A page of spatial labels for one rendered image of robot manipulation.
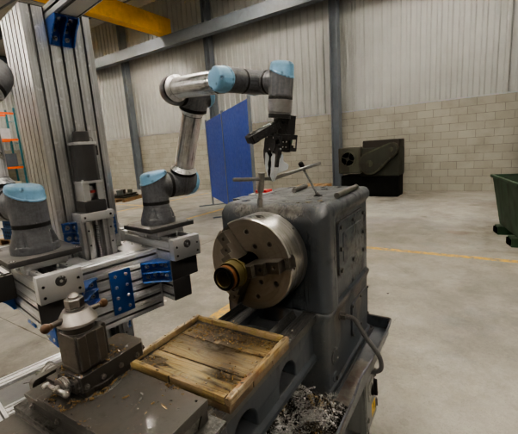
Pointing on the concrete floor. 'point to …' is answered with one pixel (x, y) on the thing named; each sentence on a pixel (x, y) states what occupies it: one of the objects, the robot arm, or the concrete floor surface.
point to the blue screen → (231, 152)
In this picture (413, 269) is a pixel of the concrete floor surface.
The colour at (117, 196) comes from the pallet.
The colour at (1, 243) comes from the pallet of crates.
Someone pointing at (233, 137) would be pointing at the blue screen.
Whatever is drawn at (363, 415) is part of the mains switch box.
